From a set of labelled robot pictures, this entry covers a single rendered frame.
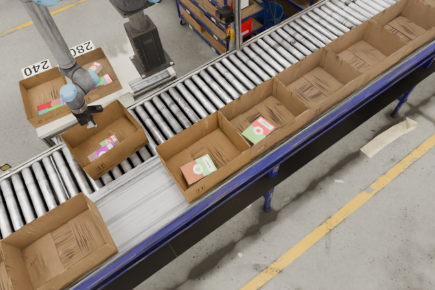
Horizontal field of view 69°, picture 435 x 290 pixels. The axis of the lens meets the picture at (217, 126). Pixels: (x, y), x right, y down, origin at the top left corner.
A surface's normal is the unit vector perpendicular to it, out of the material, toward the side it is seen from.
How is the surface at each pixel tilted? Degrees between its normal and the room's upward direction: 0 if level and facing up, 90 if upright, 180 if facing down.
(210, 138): 1
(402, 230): 0
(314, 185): 0
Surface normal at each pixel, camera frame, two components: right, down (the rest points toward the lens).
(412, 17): -0.82, 0.50
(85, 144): -0.08, -0.54
